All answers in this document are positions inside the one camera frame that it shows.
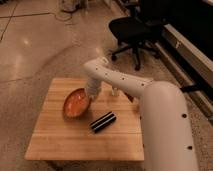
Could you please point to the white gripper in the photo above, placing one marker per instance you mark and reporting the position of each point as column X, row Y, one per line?
column 93, row 88

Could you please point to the orange ceramic bowl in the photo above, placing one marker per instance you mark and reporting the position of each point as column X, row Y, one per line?
column 76, row 103

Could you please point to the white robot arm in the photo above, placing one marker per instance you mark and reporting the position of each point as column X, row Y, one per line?
column 166, row 129

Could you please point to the clear plastic bottle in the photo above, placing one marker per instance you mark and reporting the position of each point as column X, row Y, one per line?
column 115, row 91

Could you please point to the dark red chip bag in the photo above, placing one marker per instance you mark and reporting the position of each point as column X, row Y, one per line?
column 131, row 99

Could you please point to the wooden table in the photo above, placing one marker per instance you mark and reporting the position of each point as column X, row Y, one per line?
column 56, row 138

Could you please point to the black office chair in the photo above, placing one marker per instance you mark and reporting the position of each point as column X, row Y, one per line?
column 145, row 23

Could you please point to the long grey bench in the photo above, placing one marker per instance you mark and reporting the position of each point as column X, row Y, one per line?
column 191, row 67

